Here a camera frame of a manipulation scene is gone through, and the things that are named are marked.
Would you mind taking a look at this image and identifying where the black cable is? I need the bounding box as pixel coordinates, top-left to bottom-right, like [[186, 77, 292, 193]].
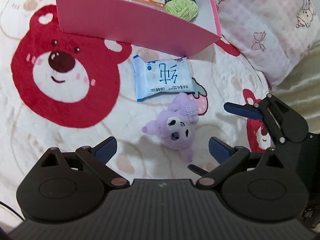
[[0, 201, 25, 222]]

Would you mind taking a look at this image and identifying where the red bear printed blanket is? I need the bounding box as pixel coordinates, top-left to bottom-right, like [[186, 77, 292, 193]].
[[0, 0, 278, 205]]

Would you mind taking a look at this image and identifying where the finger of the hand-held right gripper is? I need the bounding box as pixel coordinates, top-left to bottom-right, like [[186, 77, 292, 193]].
[[187, 164, 209, 178], [224, 94, 288, 143]]

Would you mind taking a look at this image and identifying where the pink checked pillow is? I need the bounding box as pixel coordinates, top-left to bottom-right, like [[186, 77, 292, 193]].
[[209, 0, 320, 85]]

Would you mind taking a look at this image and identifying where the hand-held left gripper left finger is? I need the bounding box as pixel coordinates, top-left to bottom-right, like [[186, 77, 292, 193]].
[[36, 137, 130, 189]]

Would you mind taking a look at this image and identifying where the purple plush toy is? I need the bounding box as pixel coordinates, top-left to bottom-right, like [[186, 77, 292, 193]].
[[141, 92, 200, 163]]

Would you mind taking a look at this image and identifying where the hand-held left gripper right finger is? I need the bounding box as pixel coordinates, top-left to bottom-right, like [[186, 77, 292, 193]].
[[196, 137, 285, 188]]

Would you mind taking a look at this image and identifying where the green yarn ball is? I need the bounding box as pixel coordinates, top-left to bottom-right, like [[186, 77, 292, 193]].
[[163, 0, 200, 22]]

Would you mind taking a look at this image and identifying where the blue wet wipes packet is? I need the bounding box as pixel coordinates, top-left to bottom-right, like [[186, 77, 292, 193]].
[[132, 54, 194, 102]]

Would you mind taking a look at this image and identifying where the beige satin quilt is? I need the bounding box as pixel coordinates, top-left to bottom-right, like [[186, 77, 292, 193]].
[[271, 34, 320, 135]]

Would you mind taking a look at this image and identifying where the pink cardboard box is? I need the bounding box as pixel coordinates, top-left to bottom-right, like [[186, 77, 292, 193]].
[[55, 0, 222, 57]]

